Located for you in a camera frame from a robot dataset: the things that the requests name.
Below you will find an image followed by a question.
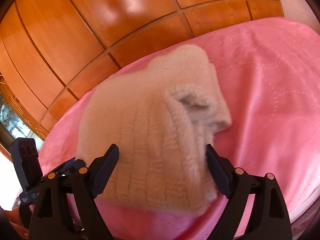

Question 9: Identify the cream knitted sweater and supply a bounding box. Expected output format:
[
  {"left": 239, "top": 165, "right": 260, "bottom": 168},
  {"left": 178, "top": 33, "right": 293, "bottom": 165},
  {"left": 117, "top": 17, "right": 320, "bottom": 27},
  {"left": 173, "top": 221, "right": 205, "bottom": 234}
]
[{"left": 76, "top": 44, "right": 232, "bottom": 215}]

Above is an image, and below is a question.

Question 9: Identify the wooden panelled wardrobe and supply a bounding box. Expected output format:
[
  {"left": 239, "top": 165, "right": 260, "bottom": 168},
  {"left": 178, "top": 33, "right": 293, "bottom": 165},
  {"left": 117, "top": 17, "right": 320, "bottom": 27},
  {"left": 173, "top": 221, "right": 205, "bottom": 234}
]
[{"left": 1, "top": 0, "right": 284, "bottom": 138}]

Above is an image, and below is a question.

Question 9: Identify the person in brown shirt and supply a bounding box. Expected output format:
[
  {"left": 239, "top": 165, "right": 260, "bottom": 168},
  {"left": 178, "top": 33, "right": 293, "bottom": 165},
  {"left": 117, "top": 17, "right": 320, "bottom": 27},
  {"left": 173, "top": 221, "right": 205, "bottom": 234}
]
[{"left": 2, "top": 197, "right": 35, "bottom": 239}]

